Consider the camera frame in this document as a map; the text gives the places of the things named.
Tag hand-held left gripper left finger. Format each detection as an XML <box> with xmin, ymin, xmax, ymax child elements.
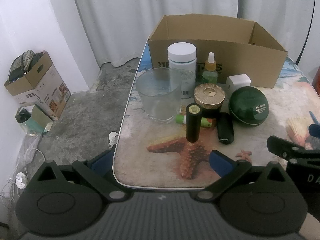
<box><xmin>37</xmin><ymin>150</ymin><xmax>130</xmax><ymax>202</ymax></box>

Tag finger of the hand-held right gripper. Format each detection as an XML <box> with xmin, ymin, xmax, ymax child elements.
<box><xmin>309</xmin><ymin>124</ymin><xmax>320</xmax><ymax>138</ymax></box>
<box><xmin>267</xmin><ymin>135</ymin><xmax>320</xmax><ymax>160</ymax></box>

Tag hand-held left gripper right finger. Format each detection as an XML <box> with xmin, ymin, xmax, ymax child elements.
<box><xmin>195</xmin><ymin>150</ymin><xmax>292</xmax><ymax>202</ymax></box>

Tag small black oblong case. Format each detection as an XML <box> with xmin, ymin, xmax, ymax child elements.
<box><xmin>216</xmin><ymin>112</ymin><xmax>235</xmax><ymax>145</ymax></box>

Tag black cylindrical tube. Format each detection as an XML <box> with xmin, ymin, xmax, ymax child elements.
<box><xmin>186</xmin><ymin>103</ymin><xmax>202</xmax><ymax>142</ymax></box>

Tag round dark green case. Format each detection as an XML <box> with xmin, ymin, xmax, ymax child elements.
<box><xmin>229</xmin><ymin>86</ymin><xmax>270</xmax><ymax>127</ymax></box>

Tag green printed tube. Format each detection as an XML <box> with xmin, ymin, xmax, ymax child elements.
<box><xmin>175</xmin><ymin>114</ymin><xmax>217</xmax><ymax>128</ymax></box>

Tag dark jar with gold lid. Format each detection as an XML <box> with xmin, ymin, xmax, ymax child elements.
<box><xmin>194</xmin><ymin>83</ymin><xmax>226</xmax><ymax>119</ymax></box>

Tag white power adapter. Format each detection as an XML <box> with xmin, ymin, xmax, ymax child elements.
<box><xmin>226</xmin><ymin>74</ymin><xmax>251</xmax><ymax>92</ymax></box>

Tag clear glass cup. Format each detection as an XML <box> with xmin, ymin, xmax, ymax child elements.
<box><xmin>136</xmin><ymin>68</ymin><xmax>182</xmax><ymax>123</ymax></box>

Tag green glass dropper bottle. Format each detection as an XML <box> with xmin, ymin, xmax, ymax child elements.
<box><xmin>201</xmin><ymin>52</ymin><xmax>218</xmax><ymax>83</ymax></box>

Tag brown cardboard box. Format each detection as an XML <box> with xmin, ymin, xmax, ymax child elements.
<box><xmin>147</xmin><ymin>14</ymin><xmax>288</xmax><ymax>88</ymax></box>

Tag white plastic supplement bottle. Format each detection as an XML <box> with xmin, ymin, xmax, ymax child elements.
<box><xmin>167</xmin><ymin>42</ymin><xmax>197</xmax><ymax>99</ymax></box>

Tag faceted glass bottle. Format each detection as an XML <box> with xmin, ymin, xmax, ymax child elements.
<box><xmin>15</xmin><ymin>105</ymin><xmax>53</xmax><ymax>137</ymax></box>

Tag printed cardboard appliance box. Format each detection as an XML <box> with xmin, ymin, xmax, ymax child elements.
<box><xmin>4</xmin><ymin>51</ymin><xmax>72</xmax><ymax>120</ymax></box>

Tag dark patterned bag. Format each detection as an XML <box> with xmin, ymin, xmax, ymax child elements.
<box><xmin>7</xmin><ymin>50</ymin><xmax>46</xmax><ymax>82</ymax></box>

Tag white curtain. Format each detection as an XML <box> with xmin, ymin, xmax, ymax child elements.
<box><xmin>45</xmin><ymin>0</ymin><xmax>320</xmax><ymax>68</ymax></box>

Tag white cable with switch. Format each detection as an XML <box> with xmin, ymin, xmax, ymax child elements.
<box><xmin>0</xmin><ymin>147</ymin><xmax>46</xmax><ymax>208</ymax></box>

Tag thin black cable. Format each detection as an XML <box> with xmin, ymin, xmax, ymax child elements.
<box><xmin>296</xmin><ymin>0</ymin><xmax>319</xmax><ymax>65</ymax></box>

